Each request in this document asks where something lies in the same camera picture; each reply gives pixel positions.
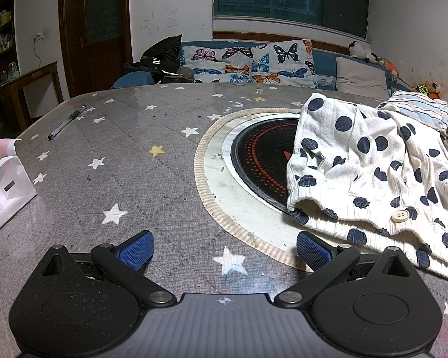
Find black bag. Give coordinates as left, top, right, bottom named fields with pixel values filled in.
left=122, top=34, right=195, bottom=84

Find white navy polka dot pants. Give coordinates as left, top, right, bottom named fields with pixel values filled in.
left=286, top=92, right=448, bottom=282

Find round black induction cooktop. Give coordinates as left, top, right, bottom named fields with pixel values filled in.
left=221, top=114, right=307, bottom=219

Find butterfly print cushion cover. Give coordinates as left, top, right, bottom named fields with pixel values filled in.
left=179, top=39, right=316, bottom=84

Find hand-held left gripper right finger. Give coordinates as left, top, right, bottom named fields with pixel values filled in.
left=274, top=231, right=413, bottom=310

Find black and white stuffed toy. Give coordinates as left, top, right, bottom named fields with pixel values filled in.
left=348, top=41, right=378, bottom=62

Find yellow green toy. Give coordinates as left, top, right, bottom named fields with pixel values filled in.
left=414, top=83, right=443, bottom=100

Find white tissue pack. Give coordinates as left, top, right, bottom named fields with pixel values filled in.
left=0, top=139, right=37, bottom=236

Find black pen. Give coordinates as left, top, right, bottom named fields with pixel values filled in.
left=47, top=105, right=87, bottom=141

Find pink stuffed toy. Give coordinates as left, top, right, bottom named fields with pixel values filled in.
left=380, top=58, right=401, bottom=77

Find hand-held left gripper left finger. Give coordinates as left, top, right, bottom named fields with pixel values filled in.
left=38, top=230, right=174, bottom=308

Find blue sofa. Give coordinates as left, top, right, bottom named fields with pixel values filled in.
left=110, top=39, right=413, bottom=94

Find dark wooden door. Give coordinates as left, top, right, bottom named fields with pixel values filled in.
left=59, top=0, right=133, bottom=99

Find grey pillow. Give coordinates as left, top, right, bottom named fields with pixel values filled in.
left=336, top=56, right=389, bottom=100

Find folded striped garment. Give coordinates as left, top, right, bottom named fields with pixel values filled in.
left=376, top=90, right=448, bottom=135

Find wooden side table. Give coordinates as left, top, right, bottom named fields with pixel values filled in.
left=0, top=61, right=64, bottom=138

